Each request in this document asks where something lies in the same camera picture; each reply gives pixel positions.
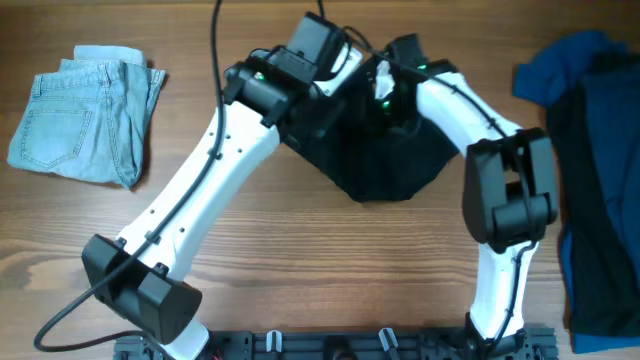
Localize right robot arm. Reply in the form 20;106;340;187
361;41;559;359

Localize folded light blue jeans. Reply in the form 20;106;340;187
7;45;166;189

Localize dark navy pants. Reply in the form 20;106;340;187
546;53;639;338

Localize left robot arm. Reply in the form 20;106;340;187
81;13;358;359

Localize blue polo shirt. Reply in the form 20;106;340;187
513;30;639;354

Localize black shorts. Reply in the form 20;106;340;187
279;52;461;204

